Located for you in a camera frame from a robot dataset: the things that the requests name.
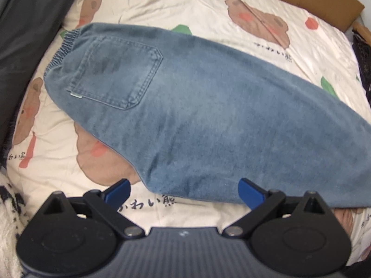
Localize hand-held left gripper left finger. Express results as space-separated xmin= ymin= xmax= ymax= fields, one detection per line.
xmin=42 ymin=179 xmax=146 ymax=239

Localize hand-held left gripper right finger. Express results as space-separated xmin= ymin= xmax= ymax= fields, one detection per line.
xmin=222 ymin=178 xmax=332 ymax=238

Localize blue denim jeans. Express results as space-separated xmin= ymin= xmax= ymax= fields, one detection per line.
xmin=43 ymin=22 xmax=371 ymax=209

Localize white fluffy plush toy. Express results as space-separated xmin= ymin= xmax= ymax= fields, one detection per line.
xmin=0 ymin=171 xmax=32 ymax=278

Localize leopard print garment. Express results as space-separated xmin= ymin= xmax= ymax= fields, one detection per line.
xmin=351 ymin=29 xmax=371 ymax=93

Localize cream bear print bed sheet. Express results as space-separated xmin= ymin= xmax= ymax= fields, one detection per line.
xmin=6 ymin=0 xmax=371 ymax=267

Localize brown folded garment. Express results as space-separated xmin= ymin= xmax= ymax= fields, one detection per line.
xmin=352 ymin=20 xmax=371 ymax=39

